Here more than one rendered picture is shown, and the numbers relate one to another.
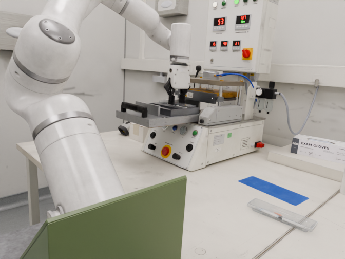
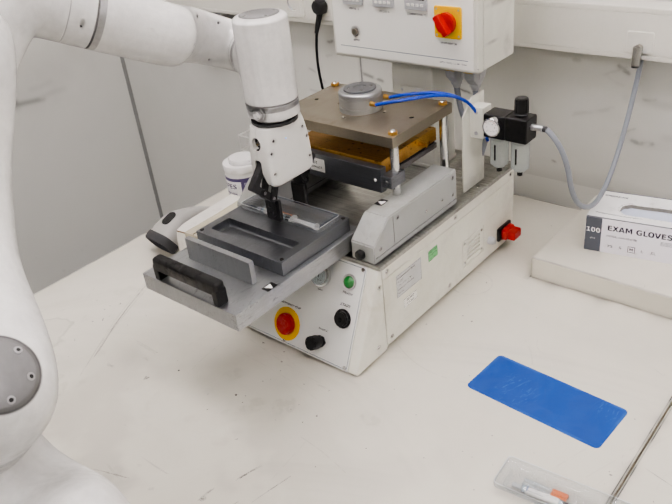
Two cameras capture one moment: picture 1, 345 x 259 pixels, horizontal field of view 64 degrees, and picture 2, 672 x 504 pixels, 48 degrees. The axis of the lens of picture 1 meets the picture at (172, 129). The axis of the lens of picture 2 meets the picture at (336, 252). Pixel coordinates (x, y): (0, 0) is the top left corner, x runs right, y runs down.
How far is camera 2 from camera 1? 0.44 m
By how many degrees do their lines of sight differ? 18
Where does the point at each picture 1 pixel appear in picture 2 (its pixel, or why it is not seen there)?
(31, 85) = not seen: outside the picture
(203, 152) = (378, 325)
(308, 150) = (626, 244)
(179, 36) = (260, 57)
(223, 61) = (387, 36)
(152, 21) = (181, 48)
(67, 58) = (40, 423)
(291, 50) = not seen: outside the picture
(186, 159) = (339, 346)
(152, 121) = (243, 315)
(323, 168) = (659, 299)
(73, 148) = not seen: outside the picture
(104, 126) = (98, 169)
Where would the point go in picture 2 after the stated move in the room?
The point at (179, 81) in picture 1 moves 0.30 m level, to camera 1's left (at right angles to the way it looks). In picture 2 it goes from (284, 165) to (96, 191)
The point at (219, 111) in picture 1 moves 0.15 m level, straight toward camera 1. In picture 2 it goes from (401, 216) to (402, 264)
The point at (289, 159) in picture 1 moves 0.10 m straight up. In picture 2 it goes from (582, 276) to (586, 229)
